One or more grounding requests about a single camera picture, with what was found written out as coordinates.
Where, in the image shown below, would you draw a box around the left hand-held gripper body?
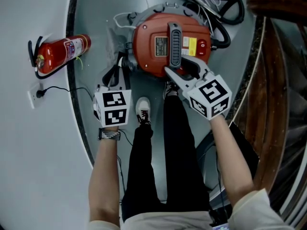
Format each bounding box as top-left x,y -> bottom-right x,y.
93,86 -> 132,128

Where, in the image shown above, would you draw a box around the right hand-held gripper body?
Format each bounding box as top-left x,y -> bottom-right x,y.
186,70 -> 233,121

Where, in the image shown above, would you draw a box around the grey fabric bag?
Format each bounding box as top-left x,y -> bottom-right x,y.
105,25 -> 129,68

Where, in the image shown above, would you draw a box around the red canister vacuum cleaner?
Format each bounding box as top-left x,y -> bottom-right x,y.
123,1 -> 218,81

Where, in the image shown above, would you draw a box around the person's right forearm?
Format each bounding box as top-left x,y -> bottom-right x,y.
210,115 -> 255,206

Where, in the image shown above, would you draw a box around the person's left forearm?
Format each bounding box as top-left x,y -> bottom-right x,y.
88,126 -> 120,222

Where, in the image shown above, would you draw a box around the person's right shoe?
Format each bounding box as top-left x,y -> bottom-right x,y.
163,80 -> 179,98

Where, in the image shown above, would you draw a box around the person's shoe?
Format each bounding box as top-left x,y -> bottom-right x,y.
163,80 -> 179,98
135,96 -> 152,127

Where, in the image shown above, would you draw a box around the woven grey wristband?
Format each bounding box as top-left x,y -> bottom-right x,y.
98,127 -> 120,141

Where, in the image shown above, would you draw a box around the person's left shoe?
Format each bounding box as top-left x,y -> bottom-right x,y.
135,96 -> 152,127

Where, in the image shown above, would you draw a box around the black flat case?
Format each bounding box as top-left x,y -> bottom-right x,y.
195,121 -> 260,201

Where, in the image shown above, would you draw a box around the red fire extinguisher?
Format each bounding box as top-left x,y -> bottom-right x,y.
28,34 -> 92,80

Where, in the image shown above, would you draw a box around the person's black trousers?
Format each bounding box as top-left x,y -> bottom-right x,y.
121,94 -> 213,222

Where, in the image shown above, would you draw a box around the person's white shirt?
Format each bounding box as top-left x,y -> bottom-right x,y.
88,188 -> 295,230

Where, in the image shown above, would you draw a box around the white cable loop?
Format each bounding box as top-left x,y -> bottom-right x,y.
114,12 -> 136,30

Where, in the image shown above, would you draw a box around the black vacuum hose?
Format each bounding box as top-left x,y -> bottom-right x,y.
184,0 -> 245,49

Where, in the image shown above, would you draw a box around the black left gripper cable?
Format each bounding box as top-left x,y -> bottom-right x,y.
117,129 -> 134,194

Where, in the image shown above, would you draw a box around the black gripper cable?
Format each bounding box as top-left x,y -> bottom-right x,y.
214,149 -> 228,215
117,129 -> 134,194

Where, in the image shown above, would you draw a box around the white cable tangle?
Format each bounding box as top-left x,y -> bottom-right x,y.
196,0 -> 221,33

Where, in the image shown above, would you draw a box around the black plug with cable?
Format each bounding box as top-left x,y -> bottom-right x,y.
35,86 -> 93,99

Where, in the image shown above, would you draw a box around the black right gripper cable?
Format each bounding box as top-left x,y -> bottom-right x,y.
214,149 -> 228,215

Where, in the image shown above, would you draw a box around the white wall socket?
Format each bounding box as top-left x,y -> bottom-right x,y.
27,82 -> 45,109

